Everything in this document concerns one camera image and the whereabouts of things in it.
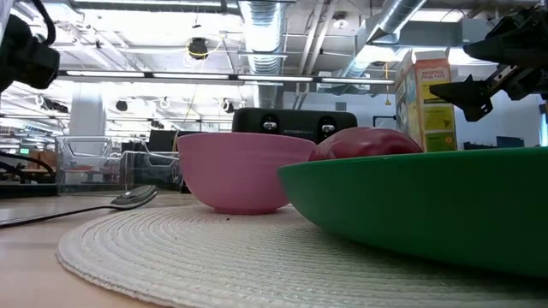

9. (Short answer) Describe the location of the white column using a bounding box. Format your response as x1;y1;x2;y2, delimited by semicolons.
68;91;107;139

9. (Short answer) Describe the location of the pink bowl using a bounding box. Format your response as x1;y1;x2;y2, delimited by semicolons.
176;131;319;216

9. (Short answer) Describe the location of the metal spoon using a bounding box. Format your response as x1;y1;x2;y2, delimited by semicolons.
0;184;160;229

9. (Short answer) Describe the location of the clear plastic container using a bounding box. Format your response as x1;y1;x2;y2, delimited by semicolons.
54;134;183;194

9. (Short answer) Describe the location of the red apple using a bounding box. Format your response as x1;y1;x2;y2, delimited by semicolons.
308;126;425;163

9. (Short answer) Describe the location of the silver spiral air duct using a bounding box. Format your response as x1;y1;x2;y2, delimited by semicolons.
341;0;429;83
236;0;289;109

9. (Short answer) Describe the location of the white plate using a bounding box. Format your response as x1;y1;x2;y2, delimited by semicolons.
55;202;548;308

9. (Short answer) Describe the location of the black cable bundle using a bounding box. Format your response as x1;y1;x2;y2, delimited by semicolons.
0;150;57;185

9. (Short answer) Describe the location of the orange cereal box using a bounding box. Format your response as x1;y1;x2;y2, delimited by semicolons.
394;47;459;154

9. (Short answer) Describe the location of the green plate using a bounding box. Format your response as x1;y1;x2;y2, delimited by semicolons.
277;145;548;281

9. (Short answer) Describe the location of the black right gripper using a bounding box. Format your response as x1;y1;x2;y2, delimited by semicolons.
428;2;548;123

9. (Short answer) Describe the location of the black aluminium table frame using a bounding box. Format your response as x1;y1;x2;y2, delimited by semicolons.
0;182;59;200

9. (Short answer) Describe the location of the black four-slot toaster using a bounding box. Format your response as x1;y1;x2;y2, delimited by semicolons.
231;107;359;145

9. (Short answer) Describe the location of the long ceiling light strip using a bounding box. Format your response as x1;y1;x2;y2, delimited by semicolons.
57;68;396;86

